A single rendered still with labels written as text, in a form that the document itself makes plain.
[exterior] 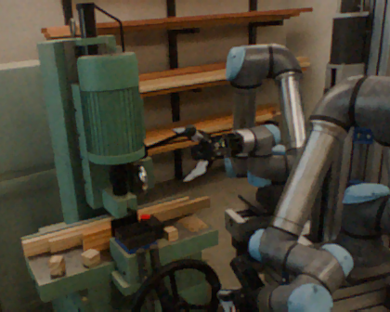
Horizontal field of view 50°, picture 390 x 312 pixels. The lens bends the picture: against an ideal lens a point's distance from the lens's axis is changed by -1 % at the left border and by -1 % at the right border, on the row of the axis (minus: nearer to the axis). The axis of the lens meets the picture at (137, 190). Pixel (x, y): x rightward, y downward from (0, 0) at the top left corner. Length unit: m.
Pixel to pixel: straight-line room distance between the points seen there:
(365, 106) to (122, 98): 0.61
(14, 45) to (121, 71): 2.46
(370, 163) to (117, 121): 0.85
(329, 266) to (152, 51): 3.35
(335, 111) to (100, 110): 0.61
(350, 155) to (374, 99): 0.57
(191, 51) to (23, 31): 1.64
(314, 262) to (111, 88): 0.68
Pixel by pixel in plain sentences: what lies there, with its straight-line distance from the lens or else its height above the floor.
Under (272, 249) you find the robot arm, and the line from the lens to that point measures 1.00.
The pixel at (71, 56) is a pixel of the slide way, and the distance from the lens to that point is 1.40.
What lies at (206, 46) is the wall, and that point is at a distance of 4.42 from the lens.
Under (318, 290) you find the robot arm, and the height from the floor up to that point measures 1.04.
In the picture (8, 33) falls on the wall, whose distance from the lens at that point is 3.58.
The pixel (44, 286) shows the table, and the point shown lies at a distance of 1.20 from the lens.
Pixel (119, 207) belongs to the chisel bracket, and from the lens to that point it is 1.31.
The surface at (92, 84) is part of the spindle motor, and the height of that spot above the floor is 1.40.
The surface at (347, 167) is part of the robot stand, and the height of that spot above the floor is 1.04.
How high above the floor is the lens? 1.54
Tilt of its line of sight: 21 degrees down
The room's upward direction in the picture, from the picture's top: 5 degrees counter-clockwise
